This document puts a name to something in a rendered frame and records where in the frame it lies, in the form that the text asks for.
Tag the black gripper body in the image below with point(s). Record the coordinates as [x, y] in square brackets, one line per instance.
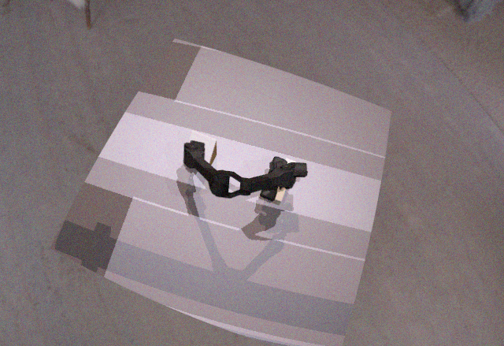
[270, 193]

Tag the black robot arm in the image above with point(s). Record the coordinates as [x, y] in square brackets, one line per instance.
[283, 174]

